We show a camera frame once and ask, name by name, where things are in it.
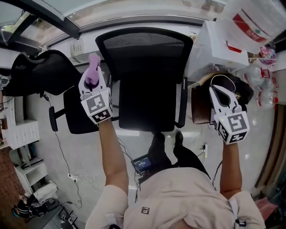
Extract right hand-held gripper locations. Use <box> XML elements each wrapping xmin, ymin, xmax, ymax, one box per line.
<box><xmin>209</xmin><ymin>85</ymin><xmax>250</xmax><ymax>145</ymax></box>

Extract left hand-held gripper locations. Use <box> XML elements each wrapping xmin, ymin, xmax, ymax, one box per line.
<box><xmin>78</xmin><ymin>66</ymin><xmax>114</xmax><ymax>125</ymax></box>

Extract purple cloth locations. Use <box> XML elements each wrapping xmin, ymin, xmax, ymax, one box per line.
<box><xmin>86</xmin><ymin>53</ymin><xmax>101</xmax><ymax>87</ymax></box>

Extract black mesh office chair back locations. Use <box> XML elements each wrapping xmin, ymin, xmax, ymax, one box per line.
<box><xmin>95</xmin><ymin>27</ymin><xmax>194</xmax><ymax>82</ymax></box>

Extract person's right forearm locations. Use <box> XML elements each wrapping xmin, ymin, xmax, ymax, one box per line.
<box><xmin>220</xmin><ymin>140</ymin><xmax>243</xmax><ymax>199</ymax></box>

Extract person's left forearm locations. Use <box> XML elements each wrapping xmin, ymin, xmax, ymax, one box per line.
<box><xmin>98</xmin><ymin>117</ymin><xmax>130</xmax><ymax>197</ymax></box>

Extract black chair armrest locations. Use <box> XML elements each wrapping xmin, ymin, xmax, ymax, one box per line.
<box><xmin>174</xmin><ymin>76</ymin><xmax>189</xmax><ymax>129</ymax></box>
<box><xmin>108</xmin><ymin>74</ymin><xmax>120</xmax><ymax>121</ymax></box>

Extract black bag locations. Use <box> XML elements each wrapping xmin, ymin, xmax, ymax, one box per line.
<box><xmin>206</xmin><ymin>72</ymin><xmax>255</xmax><ymax>112</ymax></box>

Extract brown wooden stool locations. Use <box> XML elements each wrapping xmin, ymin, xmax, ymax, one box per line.
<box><xmin>191</xmin><ymin>75</ymin><xmax>215</xmax><ymax>125</ymax></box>

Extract white desk telephone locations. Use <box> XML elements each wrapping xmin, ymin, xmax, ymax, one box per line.
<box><xmin>70</xmin><ymin>42</ymin><xmax>85</xmax><ymax>58</ymax></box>

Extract empty clear water jug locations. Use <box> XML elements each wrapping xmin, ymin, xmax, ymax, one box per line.
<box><xmin>242</xmin><ymin>64</ymin><xmax>264</xmax><ymax>87</ymax></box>
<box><xmin>256</xmin><ymin>86</ymin><xmax>280</xmax><ymax>110</ymax></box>

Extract black high-back office chair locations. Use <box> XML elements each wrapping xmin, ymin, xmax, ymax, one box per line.
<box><xmin>4</xmin><ymin>49</ymin><xmax>99</xmax><ymax>135</ymax></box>

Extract white box cabinet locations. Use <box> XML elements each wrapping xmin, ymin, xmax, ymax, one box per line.
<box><xmin>189</xmin><ymin>20</ymin><xmax>250</xmax><ymax>72</ymax></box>

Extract black chair seat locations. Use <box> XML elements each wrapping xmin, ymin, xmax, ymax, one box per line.
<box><xmin>118</xmin><ymin>75</ymin><xmax>176</xmax><ymax>132</ymax></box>

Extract person's right leg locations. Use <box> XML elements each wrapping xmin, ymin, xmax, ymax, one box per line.
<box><xmin>173</xmin><ymin>130</ymin><xmax>211</xmax><ymax>180</ymax></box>

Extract person's leg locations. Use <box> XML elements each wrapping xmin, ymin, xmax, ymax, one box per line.
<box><xmin>173</xmin><ymin>130</ymin><xmax>211</xmax><ymax>180</ymax></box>
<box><xmin>147</xmin><ymin>131</ymin><xmax>173</xmax><ymax>171</ymax></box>

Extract brown wooden boards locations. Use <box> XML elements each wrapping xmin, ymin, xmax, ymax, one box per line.
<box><xmin>254</xmin><ymin>107</ymin><xmax>286</xmax><ymax>191</ymax></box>

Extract pink balloon toy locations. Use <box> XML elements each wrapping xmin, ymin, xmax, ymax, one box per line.
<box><xmin>258</xmin><ymin>46</ymin><xmax>278</xmax><ymax>66</ymax></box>

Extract person's left leg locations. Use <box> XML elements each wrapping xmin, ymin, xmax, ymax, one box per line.
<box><xmin>147</xmin><ymin>131</ymin><xmax>173</xmax><ymax>171</ymax></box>

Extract white drawer cabinet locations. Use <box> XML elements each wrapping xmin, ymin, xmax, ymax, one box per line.
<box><xmin>2</xmin><ymin>119</ymin><xmax>41</xmax><ymax>150</ymax></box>

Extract black screen device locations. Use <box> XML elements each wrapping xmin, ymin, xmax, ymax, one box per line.
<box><xmin>131</xmin><ymin>154</ymin><xmax>153</xmax><ymax>177</ymax></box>

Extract grey round chair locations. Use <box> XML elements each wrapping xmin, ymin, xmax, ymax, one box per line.
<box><xmin>8</xmin><ymin>148</ymin><xmax>25</xmax><ymax>166</ymax></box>

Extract person's beige shirt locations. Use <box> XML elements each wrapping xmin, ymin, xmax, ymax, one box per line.
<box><xmin>86</xmin><ymin>167</ymin><xmax>267</xmax><ymax>229</ymax></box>

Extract pink fabric bundle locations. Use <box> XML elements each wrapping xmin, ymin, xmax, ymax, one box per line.
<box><xmin>254</xmin><ymin>198</ymin><xmax>278</xmax><ymax>220</ymax></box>

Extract white cord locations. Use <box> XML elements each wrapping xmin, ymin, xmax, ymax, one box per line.
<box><xmin>210</xmin><ymin>74</ymin><xmax>237</xmax><ymax>93</ymax></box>

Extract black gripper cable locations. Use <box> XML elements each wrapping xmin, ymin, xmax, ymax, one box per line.
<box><xmin>211</xmin><ymin>161</ymin><xmax>223</xmax><ymax>191</ymax></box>
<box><xmin>117</xmin><ymin>137</ymin><xmax>143</xmax><ymax>202</ymax></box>

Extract black floor cable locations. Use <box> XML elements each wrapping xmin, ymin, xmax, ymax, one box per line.
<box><xmin>43</xmin><ymin>93</ymin><xmax>83</xmax><ymax>209</ymax></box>

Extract white tangled cable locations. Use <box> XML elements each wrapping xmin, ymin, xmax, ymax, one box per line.
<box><xmin>73</xmin><ymin>173</ymin><xmax>104</xmax><ymax>193</ymax></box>

